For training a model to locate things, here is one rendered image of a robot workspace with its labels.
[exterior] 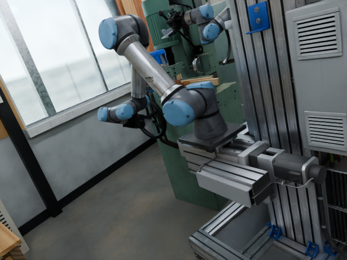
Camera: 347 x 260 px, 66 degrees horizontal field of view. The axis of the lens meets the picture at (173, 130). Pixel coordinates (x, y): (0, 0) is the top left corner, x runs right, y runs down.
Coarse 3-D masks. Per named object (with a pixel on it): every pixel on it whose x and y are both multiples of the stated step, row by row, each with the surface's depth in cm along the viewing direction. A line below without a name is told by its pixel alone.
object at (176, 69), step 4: (176, 64) 185; (180, 64) 188; (164, 68) 186; (168, 68) 184; (172, 68) 183; (176, 68) 185; (180, 68) 188; (172, 72) 183; (176, 72) 185; (180, 72) 188; (172, 76) 185; (176, 76) 189
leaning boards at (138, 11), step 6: (120, 0) 305; (126, 0) 310; (132, 0) 321; (138, 0) 329; (144, 0) 334; (120, 6) 307; (126, 6) 310; (132, 6) 317; (138, 6) 328; (120, 12) 307; (126, 12) 310; (132, 12) 316; (138, 12) 328; (144, 18) 335; (150, 36) 341; (150, 42) 341; (150, 48) 340
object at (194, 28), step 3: (195, 24) 181; (192, 27) 184; (195, 27) 182; (195, 30) 183; (195, 33) 184; (198, 33) 182; (195, 36) 185; (198, 36) 183; (195, 39) 186; (198, 39) 184; (195, 42) 187; (198, 42) 185
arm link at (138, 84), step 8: (136, 16) 113; (144, 24) 115; (144, 32) 115; (144, 40) 119; (136, 72) 128; (136, 80) 130; (144, 80) 132; (136, 88) 133; (144, 88) 134; (136, 96) 135; (144, 96) 137; (136, 104) 136; (144, 104) 140; (136, 112) 138
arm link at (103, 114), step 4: (100, 108) 136; (104, 108) 135; (108, 108) 137; (100, 112) 136; (104, 112) 134; (108, 112) 143; (100, 116) 135; (104, 116) 134; (108, 116) 134; (100, 120) 136; (104, 120) 135; (108, 120) 136; (112, 120) 145
